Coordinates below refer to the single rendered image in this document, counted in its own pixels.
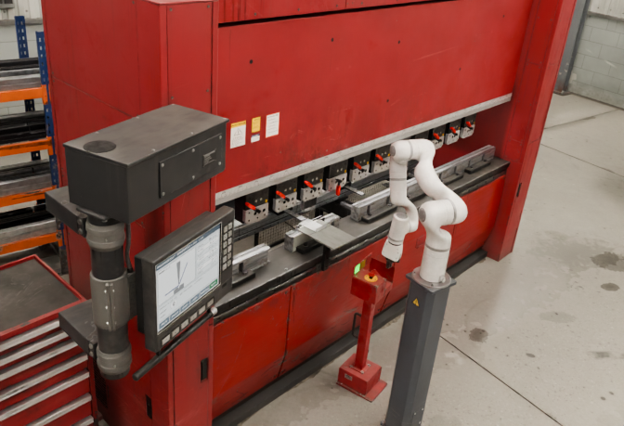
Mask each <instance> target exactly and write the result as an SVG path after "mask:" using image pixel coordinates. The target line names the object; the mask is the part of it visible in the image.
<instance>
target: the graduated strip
mask: <svg viewBox="0 0 624 426"><path fill-rule="evenodd" d="M511 96H512V93H511V94H508V95H505V96H502V97H497V98H494V99H491V100H490V101H487V102H484V103H481V104H478V105H475V106H472V107H470V108H467V109H464V110H459V111H456V112H453V113H451V114H448V115H446V116H443V117H440V118H437V119H434V120H432V121H429V122H426V123H421V124H418V125H415V126H412V127H410V128H407V129H404V130H402V131H399V132H396V133H393V134H391V135H388V136H383V137H380V138H377V139H374V140H372V141H369V142H366V143H363V144H360V145H358V146H355V147H352V148H348V149H345V150H342V151H339V152H336V153H333V154H331V155H328V156H325V157H322V158H319V159H316V160H314V161H310V162H307V163H304V164H301V165H298V166H295V167H293V168H290V169H287V170H284V171H281V172H278V173H275V174H272V175H269V176H266V177H263V178H260V179H257V180H254V181H252V182H249V183H246V184H243V185H240V186H237V187H233V188H230V189H228V190H225V191H222V192H219V193H216V194H215V199H216V200H218V199H221V198H224V197H226V196H229V195H231V194H234V193H237V192H240V191H243V190H245V189H248V188H250V187H255V186H258V185H261V184H264V183H266V182H269V181H271V180H274V179H277V178H280V177H283V176H285V175H288V174H292V173H295V172H298V171H301V170H304V169H306V168H308V167H311V166H314V165H317V164H320V163H323V162H325V161H329V160H332V159H335V158H338V157H341V156H344V155H346V154H348V153H351V152H354V151H357V150H360V149H363V148H367V147H369V146H372V145H375V144H378V143H381V142H384V141H386V140H388V139H391V138H394V137H397V136H402V135H404V134H406V133H409V132H412V131H415V130H418V129H421V128H424V127H426V126H428V125H431V124H434V123H439V122H442V121H445V120H446V119H449V118H452V117H455V116H458V115H461V114H464V113H466V112H468V111H471V110H476V109H479V108H482V107H485V106H486V105H489V104H492V103H495V102H498V101H501V100H504V99H506V98H508V97H511Z"/></svg>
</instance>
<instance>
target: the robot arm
mask: <svg viewBox="0 0 624 426"><path fill-rule="evenodd" d="M435 153H436V149H435V146H434V144H433V143H432V142H431V141H429V140H427V139H411V140H399V141H396V142H394V143H392V145H391V147H390V155H391V156H390V161H389V174H390V201H391V203H392V204H394V205H398V206H402V207H404V208H405V210H406V213H407V214H404V213H395V214H394V216H393V220H392V224H391V227H390V231H389V235H387V237H388V239H387V240H386V242H385V244H384V246H383V251H382V255H383V256H384V257H385V259H386V268H387V269H389V268H390V267H392V264H393V263H394V262H396V263H399V262H400V258H401V255H402V249H403V240H404V237H405V235H406V234H407V233H409V232H414V231H416V230H417V228H418V217H419V219H420V221H421V223H422V225H423V226H424V228H425V230H426V240H425V245H424V250H423V255H422V264H421V266H419V267H416V268H415V269H414V270H413V271H412V278H413V279H414V280H415V281H416V282H417V283H418V284H420V285H422V286H424V287H426V288H430V289H444V288H446V287H447V286H448V285H449V284H450V281H451V277H450V275H449V274H448V273H447V272H446V268H447V263H448V258H449V250H450V245H451V235H450V234H449V232H448V231H446V230H444V229H441V228H440V227H441V226H446V225H454V224H458V223H461V222H462V221H464V219H465V218H466V216H467V207H466V205H465V203H464V202H463V200H462V199H461V198H460V197H459V196H458V195H457V194H455V193H454V192H453V191H452V190H450V189H449V188H448V187H446V186H445V185H444V184H443V183H442V182H441V181H440V179H439V178H438V176H437V174H436V171H435V169H434V167H433V158H434V156H435ZM408 160H417V161H419V163H418V164H417V166H416V167H415V170H414V176H415V178H416V180H417V182H418V184H419V186H420V188H421V189H422V191H423V192H424V193H425V194H426V195H428V196H429V197H431V198H432V199H434V200H432V201H427V202H426V203H424V204H423V205H422V206H421V207H420V209H419V212H417V209H416V207H415V206H414V204H413V203H412V202H411V201H409V199H408V198H407V163H408ZM390 259H391V260H390Z"/></svg>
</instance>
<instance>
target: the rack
mask: <svg viewBox="0 0 624 426"><path fill-rule="evenodd" d="M14 20H15V27H16V35H17V43H18V50H19V58H28V57H29V50H28V43H27V34H26V26H25V18H24V16H14ZM21 21H22V25H21ZM22 29H23V32H22ZM35 35H36V43H37V53H38V61H39V70H40V78H41V87H35V88H26V89H25V88H24V89H18V90H6V91H0V103H2V102H10V101H18V100H24V103H25V111H26V112H27V111H28V110H29V111H35V107H34V98H41V99H42V101H43V104H44V113H45V129H46V139H41V140H39V139H34V140H29V142H22V143H19V142H15V143H9V144H10V145H4V146H0V157H3V156H8V155H14V154H21V153H26V152H31V157H32V159H31V161H36V160H41V156H40V150H43V149H47V152H48V155H49V164H50V173H51V181H52V185H51V186H52V187H47V188H40V189H36V190H33V191H28V192H21V193H17V194H13V195H8V196H4V197H0V208H1V207H6V206H10V205H14V204H19V203H23V202H28V201H33V200H36V205H37V204H42V203H46V199H45V192H46V191H49V190H52V189H56V188H59V175H58V173H59V170H58V167H57V165H58V161H57V152H56V143H55V134H54V131H53V130H54V124H53V115H52V111H51V110H52V107H51V97H50V88H49V79H48V70H47V61H46V50H45V47H46V43H45V41H44V39H45V34H44V32H38V31H36V32H35ZM22 36H24V40H23V38H22ZM39 38H41V42H39ZM23 44H25V47H24V45H23ZM40 46H41V47H42V50H40ZM24 51H26V55H25V54H24ZM41 55H43V57H42V58H41ZM42 62H43V63H44V66H42ZM43 71H44V72H45V73H43ZM44 78H45V82H44ZM27 101H28V104H27ZM31 102H32V104H31ZM31 108H32V109H31ZM46 109H48V112H46ZM47 116H49V119H47ZM48 124H50V126H48ZM49 131H50V134H49ZM36 153H38V156H36ZM52 159H53V160H54V161H52ZM53 166H54V169H53ZM53 173H55V175H54V174H53ZM54 179H56V182H54ZM56 224H57V231H56V232H53V233H48V234H44V235H41V236H38V237H33V238H29V239H22V240H19V241H14V242H10V243H7V244H3V245H0V255H2V254H6V253H10V252H16V251H20V250H25V249H29V248H32V247H36V246H38V247H39V249H40V250H41V251H42V250H46V249H50V248H53V249H54V251H55V252H56V254H57V255H58V257H59V260H60V267H61V268H60V269H56V270H55V272H56V273H57V274H58V275H59V276H63V275H66V274H69V269H68V260H67V252H66V251H65V249H66V242H65V233H64V224H63V223H62V222H61V221H60V220H58V218H57V217H56ZM59 225H60V227H59ZM55 241H57V242H58V246H57V245H56V243H55ZM61 250H63V252H62V251H61ZM66 260H67V261H66ZM63 263H64V264H63Z"/></svg>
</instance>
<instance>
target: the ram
mask: <svg viewBox="0 0 624 426"><path fill-rule="evenodd" d="M532 3H533V0H429V1H421V2H411V3H403V4H394V5H386V6H370V7H362V8H353V9H344V10H335V11H327V12H319V13H310V14H302V15H293V16H285V17H275V18H267V19H251V20H243V21H234V22H226V23H218V63H217V116H220V117H224V118H227V119H229V122H228V123H227V134H226V168H225V170H224V171H223V172H222V173H220V174H217V175H216V176H215V194H216V193H219V192H222V191H225V190H228V189H230V188H233V187H237V186H240V185H243V184H246V183H249V182H252V181H254V180H257V179H260V178H263V177H266V176H269V175H272V174H275V173H278V172H281V171H284V170H287V169H290V168H293V167H295V166H298V165H301V164H304V163H307V162H310V161H314V160H316V159H319V158H322V157H325V156H328V155H331V154H333V153H336V152H339V151H342V150H345V149H348V148H352V147H355V146H358V145H360V144H363V143H366V142H369V141H372V140H374V139H377V138H380V137H383V136H388V135H391V134H393V133H396V132H399V131H402V130H404V129H407V128H410V127H412V126H415V125H418V124H421V123H426V122H429V121H432V120H434V119H437V118H440V117H443V116H446V115H448V114H451V113H453V112H456V111H459V110H464V109H467V108H470V107H472V106H475V105H478V104H481V103H484V102H487V101H490V100H491V99H494V98H497V97H502V96H505V95H508V94H511V93H512V92H513V88H514V81H515V76H516V73H517V68H518V64H519V60H520V56H521V52H522V47H523V43H524V40H525V35H526V31H527V24H528V20H529V15H530V11H531V7H532ZM510 100H511V97H508V98H506V99H504V100H501V101H498V102H495V103H492V104H489V105H486V106H485V107H482V108H479V109H476V110H471V111H468V112H466V113H464V114H461V115H458V116H455V117H452V118H449V119H446V120H445V121H442V122H439V123H434V124H431V125H428V126H426V127H424V128H421V129H418V130H415V131H412V132H409V133H406V134H404V135H402V136H397V137H394V138H391V139H388V140H386V141H384V142H381V143H378V144H375V145H372V146H369V147H367V148H363V149H360V150H357V151H354V152H351V153H348V154H346V155H344V156H341V157H338V158H335V159H332V160H329V161H325V162H323V163H320V164H317V165H314V166H311V167H308V168H306V169H304V170H301V171H298V172H295V173H292V174H288V175H285V176H283V177H280V178H277V179H274V180H271V181H269V182H266V183H264V184H261V185H258V186H255V187H250V188H248V189H245V190H243V191H240V192H237V193H234V194H231V195H229V196H226V197H224V198H221V199H218V200H215V205H218V204H221V203H224V202H227V201H229V200H234V199H236V198H239V197H241V196H244V195H247V194H250V193H253V192H255V191H257V190H260V189H263V188H266V187H270V186H273V185H276V184H278V183H280V182H283V181H286V180H289V179H292V178H294V177H296V176H299V175H302V174H306V173H309V172H312V171H315V170H317V169H319V168H322V167H325V166H328V165H331V164H333V163H336V162H338V161H343V160H345V159H348V158H351V157H354V156H357V155H359V154H361V153H364V152H367V151H370V150H373V149H375V148H379V147H382V146H385V145H387V144H390V143H393V142H396V141H398V140H400V139H403V138H406V137H409V136H413V135H416V134H419V133H421V132H424V131H426V130H429V129H432V128H435V127H438V126H439V125H442V124H445V123H450V122H452V121H455V120H458V119H460V118H463V117H465V116H468V115H471V114H474V113H477V112H479V111H481V110H486V109H489V108H492V107H494V106H497V105H500V104H502V103H505V102H507V101H510ZM276 112H279V134H278V135H276V136H270V137H267V138H266V123H267V115H268V114H272V113H276ZM257 117H260V131H257V132H253V133H252V120H253V118H257ZM242 121H246V127H245V145H241V146H238V147H235V148H230V138H231V124H232V123H238V122H242ZM256 134H260V136H259V140H258V141H254V142H252V136H253V135H256Z"/></svg>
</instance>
